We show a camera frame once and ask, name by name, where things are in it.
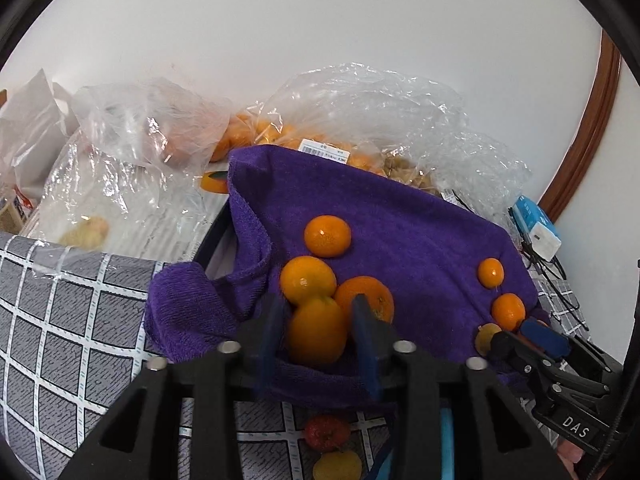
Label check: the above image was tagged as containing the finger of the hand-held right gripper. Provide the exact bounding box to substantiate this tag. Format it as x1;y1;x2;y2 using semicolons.
487;330;613;406
519;317;618;376

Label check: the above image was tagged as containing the large orange tangerine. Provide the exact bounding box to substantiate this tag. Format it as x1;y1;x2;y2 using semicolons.
334;276;395;324

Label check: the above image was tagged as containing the tangerine with green leaf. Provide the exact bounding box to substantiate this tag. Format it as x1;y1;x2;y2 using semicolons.
200;170;231;195

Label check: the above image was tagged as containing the person's right hand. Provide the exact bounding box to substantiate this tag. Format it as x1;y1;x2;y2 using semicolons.
556;441;586;468

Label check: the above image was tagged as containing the clear bag of tangerines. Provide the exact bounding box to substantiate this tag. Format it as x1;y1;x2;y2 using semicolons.
207;62;471;186

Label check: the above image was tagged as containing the clear bag with pale fruit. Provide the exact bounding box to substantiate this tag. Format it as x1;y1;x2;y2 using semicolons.
27;135;216;263

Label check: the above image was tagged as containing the small red fruit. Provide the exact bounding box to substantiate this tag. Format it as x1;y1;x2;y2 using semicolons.
304;414;352;452

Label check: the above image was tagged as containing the blue and white charger box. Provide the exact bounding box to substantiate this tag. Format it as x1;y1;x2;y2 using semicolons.
510;195;563;262

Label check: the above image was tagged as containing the pale yellow fruit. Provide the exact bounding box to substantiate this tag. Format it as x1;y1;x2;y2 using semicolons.
60;216;110;248

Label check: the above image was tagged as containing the small yellow fruit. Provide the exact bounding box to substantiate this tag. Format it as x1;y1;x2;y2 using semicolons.
312;449;363;480
475;323;502;356

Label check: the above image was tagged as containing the brown wooden door frame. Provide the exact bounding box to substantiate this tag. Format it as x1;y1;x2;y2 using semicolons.
537;30;622;218

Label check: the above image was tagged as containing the crumpled clear plastic bag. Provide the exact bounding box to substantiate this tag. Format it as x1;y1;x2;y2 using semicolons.
72;77;233;171

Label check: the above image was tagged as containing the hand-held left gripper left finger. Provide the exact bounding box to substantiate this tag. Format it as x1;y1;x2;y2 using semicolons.
57;292;293;480

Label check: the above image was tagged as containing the grey checked bed sheet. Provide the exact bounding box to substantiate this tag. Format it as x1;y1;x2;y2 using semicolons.
0;232;591;480

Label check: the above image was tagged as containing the purple towel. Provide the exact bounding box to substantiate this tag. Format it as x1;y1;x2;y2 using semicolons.
144;144;553;411

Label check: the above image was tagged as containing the small orange tangerine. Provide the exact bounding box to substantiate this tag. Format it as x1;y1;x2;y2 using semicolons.
477;257;506;290
491;293;527;332
304;215;352;259

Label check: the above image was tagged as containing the white paper bag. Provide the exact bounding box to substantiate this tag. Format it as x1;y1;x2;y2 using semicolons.
0;69;81;196

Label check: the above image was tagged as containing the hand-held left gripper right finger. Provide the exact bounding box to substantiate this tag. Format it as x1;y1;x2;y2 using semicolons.
350;294;571;480

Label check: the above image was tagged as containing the black tray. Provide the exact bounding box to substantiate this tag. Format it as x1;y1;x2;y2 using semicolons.
192;210;236;281

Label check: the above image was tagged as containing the cardboard box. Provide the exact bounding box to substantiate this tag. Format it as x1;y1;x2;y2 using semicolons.
0;185;38;236

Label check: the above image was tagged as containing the tangle of black cables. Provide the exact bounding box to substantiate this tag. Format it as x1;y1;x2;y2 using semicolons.
507;200;591;333

